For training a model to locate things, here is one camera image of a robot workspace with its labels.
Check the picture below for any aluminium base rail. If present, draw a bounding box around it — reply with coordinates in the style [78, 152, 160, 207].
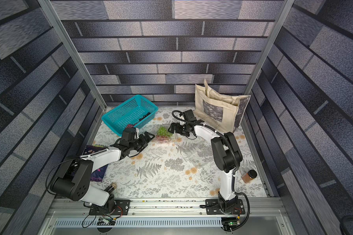
[39, 197, 295, 235]

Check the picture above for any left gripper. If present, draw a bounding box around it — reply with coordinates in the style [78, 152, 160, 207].
[128, 131, 156, 151]

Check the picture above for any brown bottle black cap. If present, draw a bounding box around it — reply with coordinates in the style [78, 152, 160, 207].
[242, 169, 257, 184]

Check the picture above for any black corrugated cable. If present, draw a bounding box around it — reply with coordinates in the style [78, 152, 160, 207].
[171, 110, 251, 233]

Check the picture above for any teal plastic basket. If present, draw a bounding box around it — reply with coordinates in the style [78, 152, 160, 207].
[102, 95, 158, 136]

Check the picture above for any clear clamshell container front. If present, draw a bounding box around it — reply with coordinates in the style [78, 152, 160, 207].
[155, 124, 177, 144]

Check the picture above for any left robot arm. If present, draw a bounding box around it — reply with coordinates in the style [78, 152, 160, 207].
[46, 127, 156, 214]

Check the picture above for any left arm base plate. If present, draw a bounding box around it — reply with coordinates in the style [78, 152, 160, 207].
[89, 199, 131, 216]

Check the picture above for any floral tablecloth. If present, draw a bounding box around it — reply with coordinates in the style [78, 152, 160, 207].
[91, 106, 268, 198]

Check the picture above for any black grape bunch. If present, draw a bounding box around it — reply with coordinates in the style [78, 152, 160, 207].
[138, 112, 151, 122]

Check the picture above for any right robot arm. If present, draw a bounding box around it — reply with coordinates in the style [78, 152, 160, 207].
[168, 110, 243, 213]

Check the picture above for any beige canvas tote bag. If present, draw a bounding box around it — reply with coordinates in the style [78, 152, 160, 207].
[194, 81, 251, 133]

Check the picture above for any green grape bunch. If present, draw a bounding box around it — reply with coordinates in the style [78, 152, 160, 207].
[156, 126, 173, 137]

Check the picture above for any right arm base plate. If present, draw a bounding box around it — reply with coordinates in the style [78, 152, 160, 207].
[204, 198, 246, 215]

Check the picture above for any purple snack bag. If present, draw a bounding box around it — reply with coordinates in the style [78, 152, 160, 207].
[83, 145, 108, 182]

